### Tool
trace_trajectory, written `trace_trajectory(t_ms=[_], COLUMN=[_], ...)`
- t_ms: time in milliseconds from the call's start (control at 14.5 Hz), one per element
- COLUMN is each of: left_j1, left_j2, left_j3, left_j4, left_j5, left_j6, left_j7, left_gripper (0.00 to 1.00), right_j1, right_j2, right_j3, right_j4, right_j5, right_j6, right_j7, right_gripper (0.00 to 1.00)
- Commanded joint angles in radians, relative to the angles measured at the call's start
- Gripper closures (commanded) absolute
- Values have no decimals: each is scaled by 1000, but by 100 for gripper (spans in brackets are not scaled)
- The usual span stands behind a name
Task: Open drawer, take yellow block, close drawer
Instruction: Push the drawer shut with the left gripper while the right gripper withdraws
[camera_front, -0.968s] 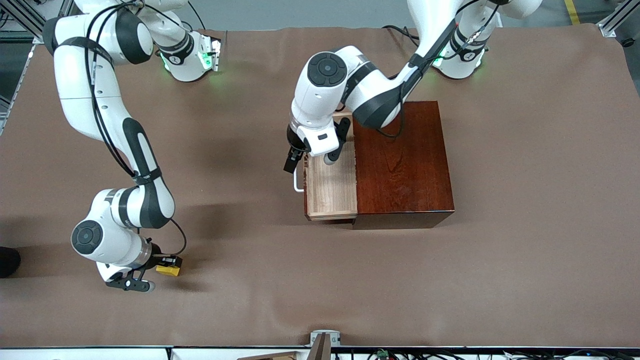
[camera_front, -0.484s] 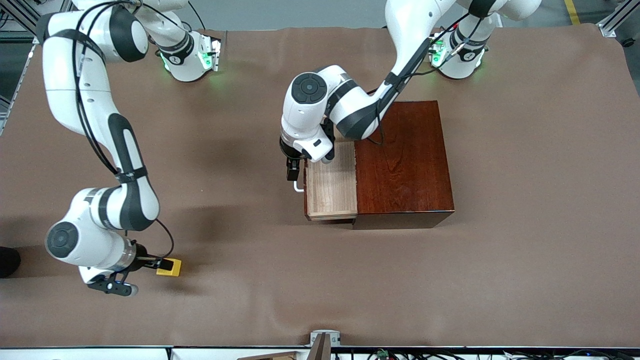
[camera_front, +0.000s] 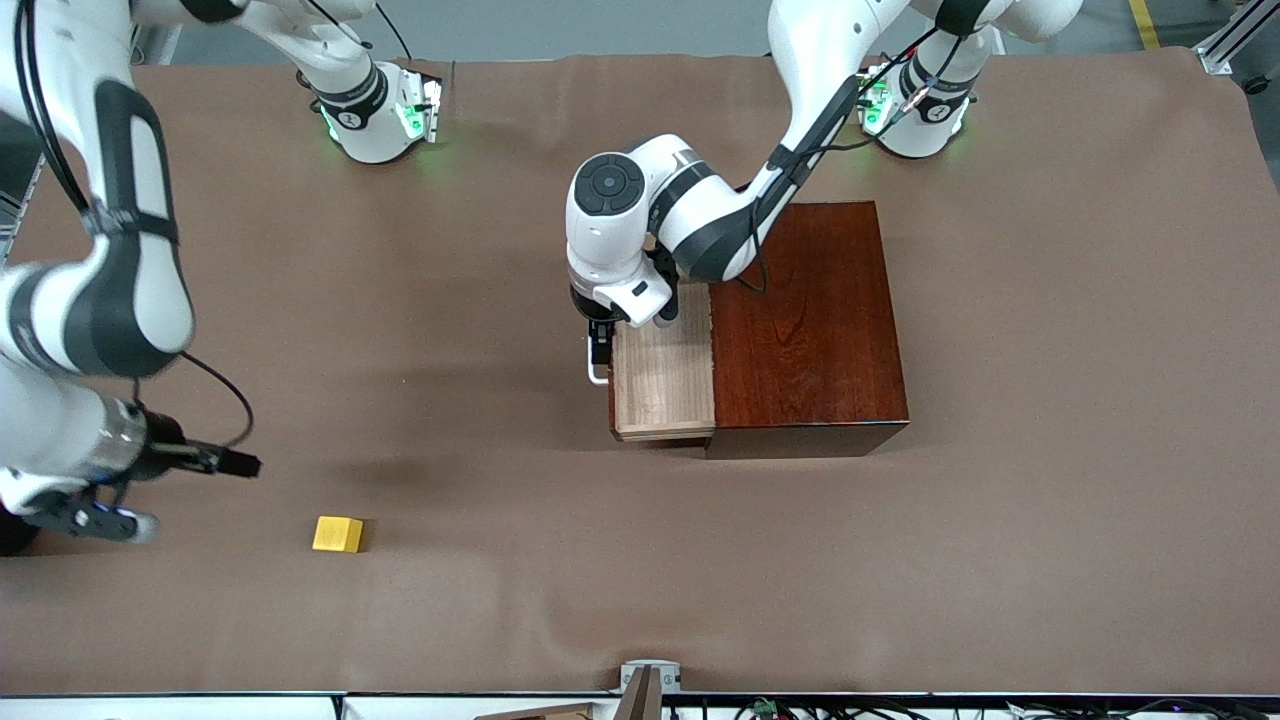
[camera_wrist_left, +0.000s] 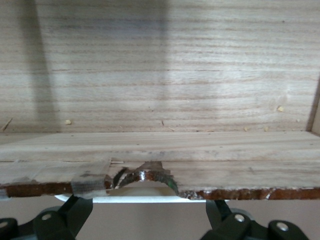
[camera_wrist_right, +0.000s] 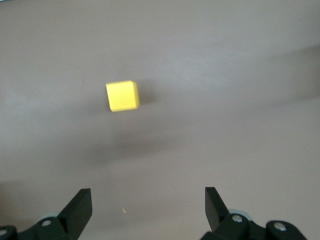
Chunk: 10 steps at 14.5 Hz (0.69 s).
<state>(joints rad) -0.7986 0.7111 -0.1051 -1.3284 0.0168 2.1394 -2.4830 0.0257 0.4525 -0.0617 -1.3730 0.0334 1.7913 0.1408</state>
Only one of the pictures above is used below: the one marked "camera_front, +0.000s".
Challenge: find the light wooden drawer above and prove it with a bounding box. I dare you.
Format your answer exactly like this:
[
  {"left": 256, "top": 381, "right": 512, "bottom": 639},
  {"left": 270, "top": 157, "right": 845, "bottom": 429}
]
[{"left": 608, "top": 282, "right": 717, "bottom": 446}]

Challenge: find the yellow block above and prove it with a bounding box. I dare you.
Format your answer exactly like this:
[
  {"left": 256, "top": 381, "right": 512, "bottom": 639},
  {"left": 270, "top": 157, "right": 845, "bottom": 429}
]
[{"left": 312, "top": 515, "right": 366, "bottom": 554}]

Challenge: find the black round object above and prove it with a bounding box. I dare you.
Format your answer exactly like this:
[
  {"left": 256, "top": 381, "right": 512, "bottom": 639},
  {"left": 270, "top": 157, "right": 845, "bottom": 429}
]
[{"left": 0, "top": 505, "right": 39, "bottom": 558}]

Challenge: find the dark brown wooden cabinet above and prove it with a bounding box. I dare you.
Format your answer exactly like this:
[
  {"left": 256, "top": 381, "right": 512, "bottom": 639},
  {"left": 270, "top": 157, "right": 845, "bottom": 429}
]
[{"left": 703, "top": 200, "right": 912, "bottom": 460}]

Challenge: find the brown table cover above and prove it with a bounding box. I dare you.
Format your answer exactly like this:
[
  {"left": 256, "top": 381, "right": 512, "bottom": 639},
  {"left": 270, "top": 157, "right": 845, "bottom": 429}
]
[{"left": 0, "top": 45, "right": 1280, "bottom": 696}]

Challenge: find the aluminium profile beam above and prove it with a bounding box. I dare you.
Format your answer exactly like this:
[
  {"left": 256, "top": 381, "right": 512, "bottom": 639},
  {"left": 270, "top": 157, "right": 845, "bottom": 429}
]
[{"left": 1193, "top": 0, "right": 1280, "bottom": 77}]

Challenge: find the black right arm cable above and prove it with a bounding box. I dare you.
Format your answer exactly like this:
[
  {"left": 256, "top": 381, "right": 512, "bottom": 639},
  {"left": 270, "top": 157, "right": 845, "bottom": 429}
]
[{"left": 10, "top": 0, "right": 256, "bottom": 451}]

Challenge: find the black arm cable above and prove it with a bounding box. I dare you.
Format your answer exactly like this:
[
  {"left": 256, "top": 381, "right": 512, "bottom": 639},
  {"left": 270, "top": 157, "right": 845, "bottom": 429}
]
[
  {"left": 10, "top": 0, "right": 256, "bottom": 451},
  {"left": 735, "top": 25, "right": 946, "bottom": 296}
]

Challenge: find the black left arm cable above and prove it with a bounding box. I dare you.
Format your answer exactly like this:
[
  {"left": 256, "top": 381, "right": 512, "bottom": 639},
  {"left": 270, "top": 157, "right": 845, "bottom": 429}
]
[{"left": 735, "top": 25, "right": 946, "bottom": 296}]

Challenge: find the grey metal bracket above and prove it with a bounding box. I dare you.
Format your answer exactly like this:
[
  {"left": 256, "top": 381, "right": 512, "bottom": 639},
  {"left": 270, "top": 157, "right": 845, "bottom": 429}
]
[{"left": 619, "top": 659, "right": 683, "bottom": 693}]

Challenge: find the aluminium profile frame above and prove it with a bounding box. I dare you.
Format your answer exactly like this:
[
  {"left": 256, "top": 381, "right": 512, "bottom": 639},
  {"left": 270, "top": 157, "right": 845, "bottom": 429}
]
[{"left": 128, "top": 20, "right": 189, "bottom": 67}]

